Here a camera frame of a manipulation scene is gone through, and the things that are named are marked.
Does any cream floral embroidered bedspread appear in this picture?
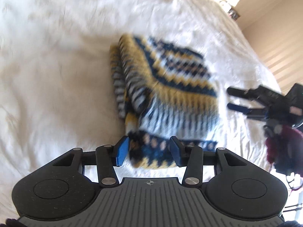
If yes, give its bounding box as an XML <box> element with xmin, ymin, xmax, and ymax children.
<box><xmin>1</xmin><ymin>0</ymin><xmax>279</xmax><ymax>220</ymax></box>

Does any navy yellow patterned knit sweater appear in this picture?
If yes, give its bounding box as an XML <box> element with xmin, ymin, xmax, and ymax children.
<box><xmin>109</xmin><ymin>34</ymin><xmax>220</xmax><ymax>169</ymax></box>

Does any hand in dark red glove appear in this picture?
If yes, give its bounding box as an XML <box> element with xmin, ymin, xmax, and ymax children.
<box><xmin>263</xmin><ymin>119</ymin><xmax>302</xmax><ymax>176</ymax></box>

